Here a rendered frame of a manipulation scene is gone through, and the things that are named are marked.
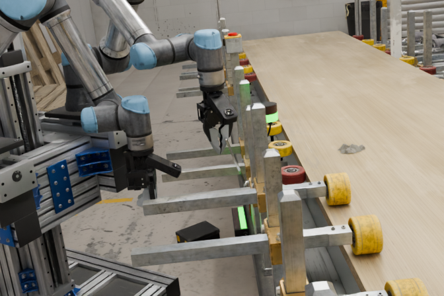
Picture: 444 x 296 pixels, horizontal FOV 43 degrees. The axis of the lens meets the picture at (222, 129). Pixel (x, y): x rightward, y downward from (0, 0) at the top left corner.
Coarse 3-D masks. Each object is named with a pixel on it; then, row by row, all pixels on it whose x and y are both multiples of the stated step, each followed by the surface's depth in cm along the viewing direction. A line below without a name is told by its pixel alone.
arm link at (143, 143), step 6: (132, 138) 159; (138, 138) 158; (144, 138) 159; (150, 138) 161; (132, 144) 159; (138, 144) 158; (144, 144) 159; (150, 144) 161; (132, 150) 160; (138, 150) 159; (144, 150) 160
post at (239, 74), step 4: (236, 68) 211; (240, 68) 211; (236, 72) 211; (240, 72) 211; (236, 76) 211; (240, 76) 211; (236, 80) 212; (236, 84) 212; (236, 88) 213; (240, 108) 215; (240, 112) 215; (240, 116) 216; (240, 120) 216; (240, 124) 217; (240, 128) 217; (240, 132) 218; (240, 136) 218
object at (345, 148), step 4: (344, 144) 180; (352, 144) 179; (340, 148) 180; (344, 148) 180; (348, 148) 179; (352, 148) 178; (356, 148) 178; (360, 148) 179; (364, 148) 179; (340, 152) 178; (344, 152) 177; (348, 152) 176; (352, 152) 176
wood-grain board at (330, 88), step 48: (288, 48) 386; (336, 48) 367; (288, 96) 256; (336, 96) 247; (384, 96) 239; (432, 96) 231; (336, 144) 187; (384, 144) 182; (432, 144) 177; (384, 192) 147; (432, 192) 144; (384, 240) 123; (432, 240) 121; (384, 288) 106; (432, 288) 104
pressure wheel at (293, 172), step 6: (282, 168) 168; (288, 168) 169; (294, 168) 168; (300, 168) 167; (282, 174) 165; (288, 174) 164; (294, 174) 163; (300, 174) 164; (282, 180) 165; (288, 180) 164; (294, 180) 164; (300, 180) 164
